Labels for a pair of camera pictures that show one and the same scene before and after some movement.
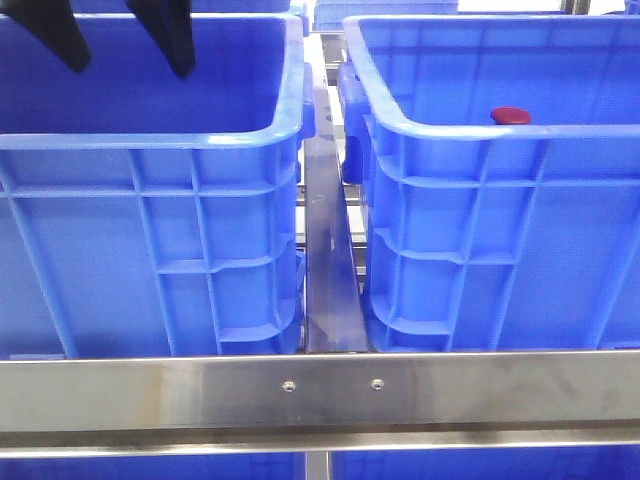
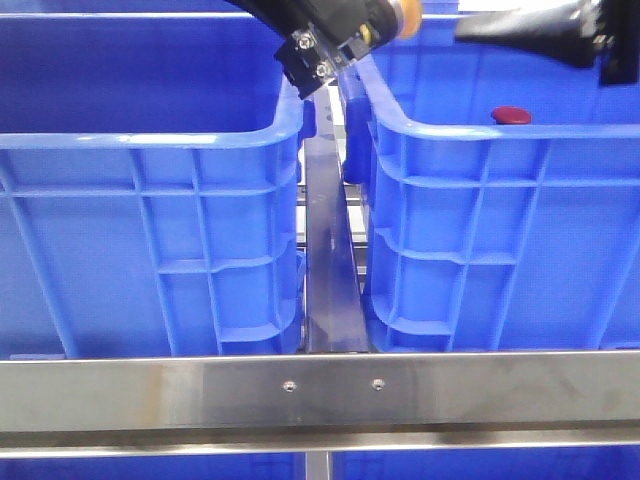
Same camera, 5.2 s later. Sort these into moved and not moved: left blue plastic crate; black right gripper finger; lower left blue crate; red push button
Moved: black right gripper finger
Not moved: lower left blue crate; left blue plastic crate; red push button
